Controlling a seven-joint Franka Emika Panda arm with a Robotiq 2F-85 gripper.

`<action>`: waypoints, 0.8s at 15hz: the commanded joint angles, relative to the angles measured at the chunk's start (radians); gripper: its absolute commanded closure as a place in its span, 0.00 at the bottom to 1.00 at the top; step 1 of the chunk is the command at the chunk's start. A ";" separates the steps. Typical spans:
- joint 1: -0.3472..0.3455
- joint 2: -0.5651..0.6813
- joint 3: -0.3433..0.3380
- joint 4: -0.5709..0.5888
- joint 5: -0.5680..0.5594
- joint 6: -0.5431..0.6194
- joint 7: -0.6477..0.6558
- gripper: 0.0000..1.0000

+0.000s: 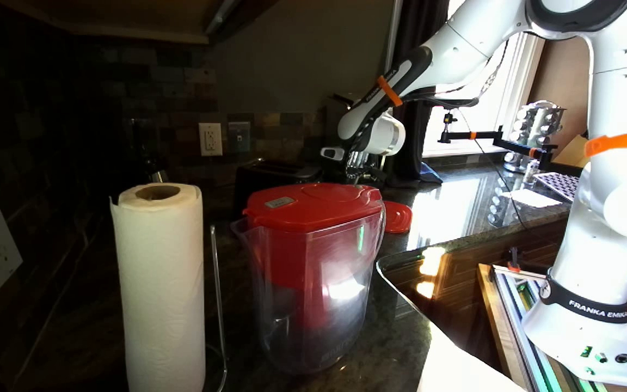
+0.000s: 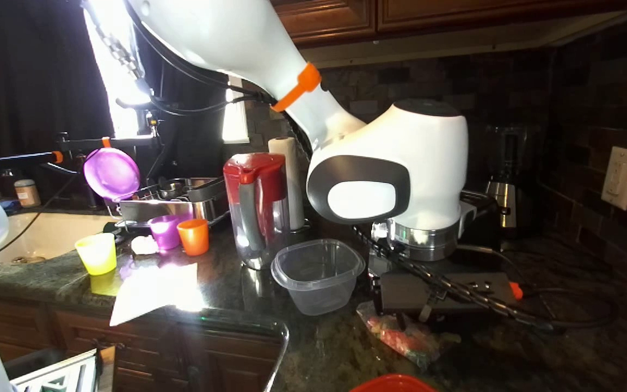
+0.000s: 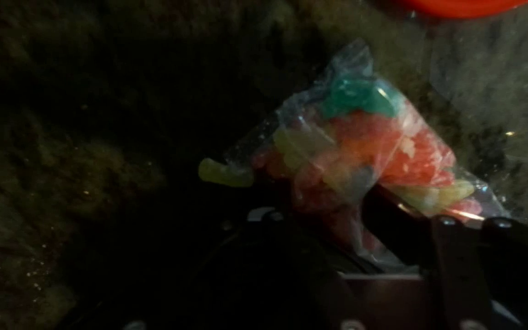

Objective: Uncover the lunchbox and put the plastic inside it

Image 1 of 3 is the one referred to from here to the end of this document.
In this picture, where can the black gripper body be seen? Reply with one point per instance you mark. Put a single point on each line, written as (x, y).
(362, 162)

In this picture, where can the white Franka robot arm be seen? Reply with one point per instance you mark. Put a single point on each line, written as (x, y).
(603, 218)

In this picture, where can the black coffee maker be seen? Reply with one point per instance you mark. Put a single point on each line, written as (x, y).
(410, 144)

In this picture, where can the black toaster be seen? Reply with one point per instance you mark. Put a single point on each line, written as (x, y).
(277, 186)

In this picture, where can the red water filter pitcher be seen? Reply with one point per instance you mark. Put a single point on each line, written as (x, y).
(305, 274)

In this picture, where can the bright window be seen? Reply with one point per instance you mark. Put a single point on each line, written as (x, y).
(489, 94)

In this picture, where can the wooden base cabinet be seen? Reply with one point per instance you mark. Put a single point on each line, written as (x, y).
(467, 291)

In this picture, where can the small white paper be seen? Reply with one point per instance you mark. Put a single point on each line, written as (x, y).
(534, 197)

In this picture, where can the silver studded panel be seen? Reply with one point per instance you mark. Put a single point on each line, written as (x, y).
(544, 123)

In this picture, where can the patterned cloth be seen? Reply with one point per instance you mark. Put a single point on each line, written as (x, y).
(560, 186)

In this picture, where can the metal paper towel holder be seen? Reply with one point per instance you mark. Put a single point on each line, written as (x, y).
(216, 305)

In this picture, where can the wooden knife block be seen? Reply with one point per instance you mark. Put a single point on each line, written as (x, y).
(571, 154)

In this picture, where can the white paper towel roll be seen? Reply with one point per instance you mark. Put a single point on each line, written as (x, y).
(157, 291)

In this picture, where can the wooden upper cabinet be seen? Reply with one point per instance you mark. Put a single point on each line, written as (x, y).
(146, 17)

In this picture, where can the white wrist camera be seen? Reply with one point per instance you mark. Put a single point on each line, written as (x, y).
(331, 154)

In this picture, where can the grey wall outlet plate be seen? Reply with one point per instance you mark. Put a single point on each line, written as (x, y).
(241, 138)

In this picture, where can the white wall switch plate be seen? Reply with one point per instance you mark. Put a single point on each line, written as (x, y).
(209, 139)

